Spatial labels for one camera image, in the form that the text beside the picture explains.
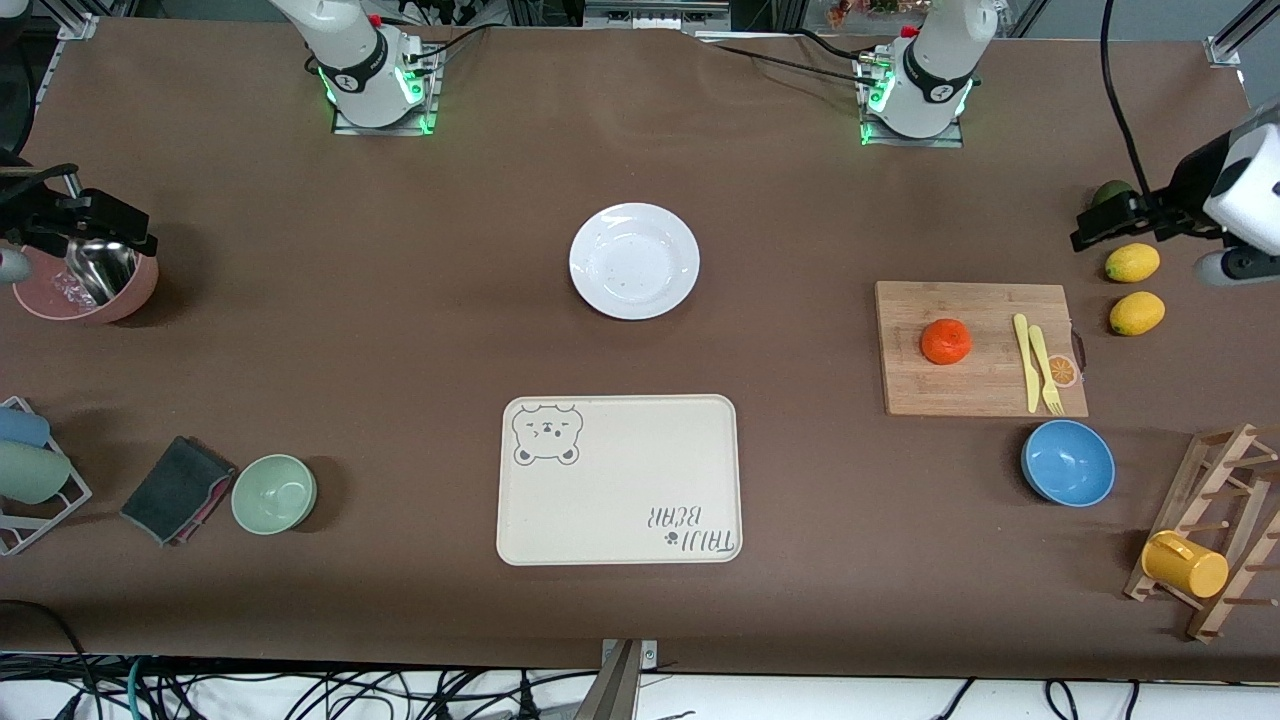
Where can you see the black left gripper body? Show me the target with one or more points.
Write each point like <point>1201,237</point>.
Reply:
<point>1183,192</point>

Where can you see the orange fruit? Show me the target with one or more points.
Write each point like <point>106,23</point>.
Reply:
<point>946,342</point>

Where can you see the white round plate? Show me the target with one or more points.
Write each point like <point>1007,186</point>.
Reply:
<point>635,262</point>

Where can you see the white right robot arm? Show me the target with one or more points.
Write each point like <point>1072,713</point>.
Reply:
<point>350,70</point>

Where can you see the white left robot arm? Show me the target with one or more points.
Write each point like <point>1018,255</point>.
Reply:
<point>930,80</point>

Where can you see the dark green avocado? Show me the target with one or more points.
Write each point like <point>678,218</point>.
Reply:
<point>1112,190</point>

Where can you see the yellow lemon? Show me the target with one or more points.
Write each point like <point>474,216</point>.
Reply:
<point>1137,313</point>
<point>1133,262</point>

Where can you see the metal scoop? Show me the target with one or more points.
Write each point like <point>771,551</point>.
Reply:
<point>100,270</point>

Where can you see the clear ice cubes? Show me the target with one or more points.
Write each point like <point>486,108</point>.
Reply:
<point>68,290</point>

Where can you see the pink bowl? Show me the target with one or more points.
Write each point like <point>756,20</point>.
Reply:
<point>125,300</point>

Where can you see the yellow plastic fork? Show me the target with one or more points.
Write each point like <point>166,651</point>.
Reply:
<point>1041,350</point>

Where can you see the yellow plastic knife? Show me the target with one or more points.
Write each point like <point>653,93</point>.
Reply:
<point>1027,370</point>

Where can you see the blue cup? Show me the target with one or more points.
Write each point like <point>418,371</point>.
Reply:
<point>20,427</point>

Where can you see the blue bowl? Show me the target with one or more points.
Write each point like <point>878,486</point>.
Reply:
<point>1068,465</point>

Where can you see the green cup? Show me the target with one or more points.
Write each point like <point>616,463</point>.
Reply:
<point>30,472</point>

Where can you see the wooden cutting board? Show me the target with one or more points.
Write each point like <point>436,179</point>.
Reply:
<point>930,395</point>

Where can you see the wooden cup rack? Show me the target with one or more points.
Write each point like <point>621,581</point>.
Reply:
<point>1215,470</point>

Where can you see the dark grey folded cloth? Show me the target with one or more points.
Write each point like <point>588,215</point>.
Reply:
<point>175,487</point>

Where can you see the pink folded cloth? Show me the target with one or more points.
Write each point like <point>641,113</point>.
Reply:
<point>213,507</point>

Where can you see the light green bowl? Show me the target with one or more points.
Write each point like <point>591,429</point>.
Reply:
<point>273,495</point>

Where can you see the yellow mug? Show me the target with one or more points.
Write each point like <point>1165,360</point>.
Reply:
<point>1190,570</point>

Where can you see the cream bear print tray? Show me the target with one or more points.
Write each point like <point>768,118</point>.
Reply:
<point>620,490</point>

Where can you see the aluminium frame post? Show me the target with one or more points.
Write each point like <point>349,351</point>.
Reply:
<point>80,22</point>
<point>1225,45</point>

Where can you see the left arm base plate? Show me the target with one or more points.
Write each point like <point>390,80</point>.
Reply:
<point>900,142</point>

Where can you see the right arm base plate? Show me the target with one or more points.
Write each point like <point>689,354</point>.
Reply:
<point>380,130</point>

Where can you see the metal table bracket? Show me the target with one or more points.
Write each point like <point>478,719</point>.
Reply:
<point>620,690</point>

